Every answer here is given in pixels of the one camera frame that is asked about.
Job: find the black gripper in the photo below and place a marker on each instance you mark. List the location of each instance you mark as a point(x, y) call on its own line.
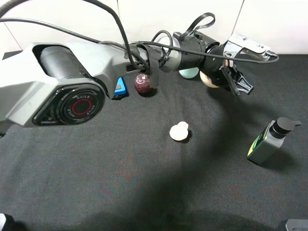
point(219, 70)

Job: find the cream ceramic teapot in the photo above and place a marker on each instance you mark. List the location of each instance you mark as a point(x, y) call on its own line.
point(207, 81)

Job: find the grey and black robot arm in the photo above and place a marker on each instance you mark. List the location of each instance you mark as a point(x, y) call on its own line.
point(54, 84)

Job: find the light blue plastic cup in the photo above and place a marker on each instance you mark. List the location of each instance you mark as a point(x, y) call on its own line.
point(189, 73)

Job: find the grey pump soap bottle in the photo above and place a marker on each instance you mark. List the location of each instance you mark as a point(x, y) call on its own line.
point(270, 139)

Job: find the small white gourd figurine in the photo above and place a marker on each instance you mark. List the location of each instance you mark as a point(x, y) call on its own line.
point(179, 132)

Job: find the dark red carved ball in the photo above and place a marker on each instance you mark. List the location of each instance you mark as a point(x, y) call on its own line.
point(142, 85)

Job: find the black tablecloth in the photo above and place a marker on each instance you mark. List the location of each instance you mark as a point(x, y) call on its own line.
point(122, 171)

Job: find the blue rectangular box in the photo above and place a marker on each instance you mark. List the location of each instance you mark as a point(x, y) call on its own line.
point(120, 90)

